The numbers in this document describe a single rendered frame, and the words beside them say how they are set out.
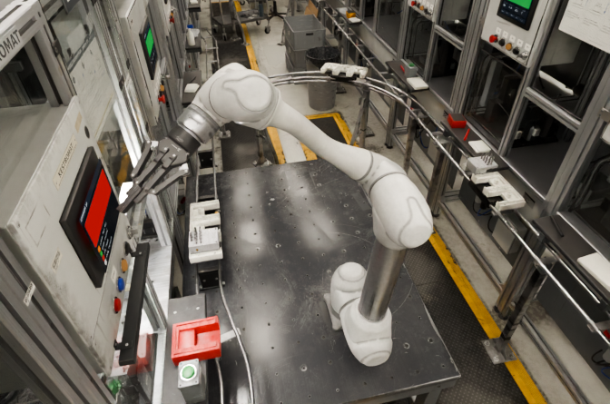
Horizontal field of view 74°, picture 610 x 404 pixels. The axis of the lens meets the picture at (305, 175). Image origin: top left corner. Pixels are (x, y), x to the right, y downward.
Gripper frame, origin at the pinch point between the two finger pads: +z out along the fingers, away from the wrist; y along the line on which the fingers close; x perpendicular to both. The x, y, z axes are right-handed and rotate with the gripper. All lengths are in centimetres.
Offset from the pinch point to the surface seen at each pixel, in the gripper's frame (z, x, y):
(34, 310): 19.7, -26.1, 9.0
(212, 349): 26, 49, 38
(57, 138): -2.0, -17.2, -12.9
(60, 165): 1.6, -16.9, -8.9
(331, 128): -154, 303, 8
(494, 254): -108, 181, 162
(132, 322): 23.1, 9.9, 16.9
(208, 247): 3, 86, 11
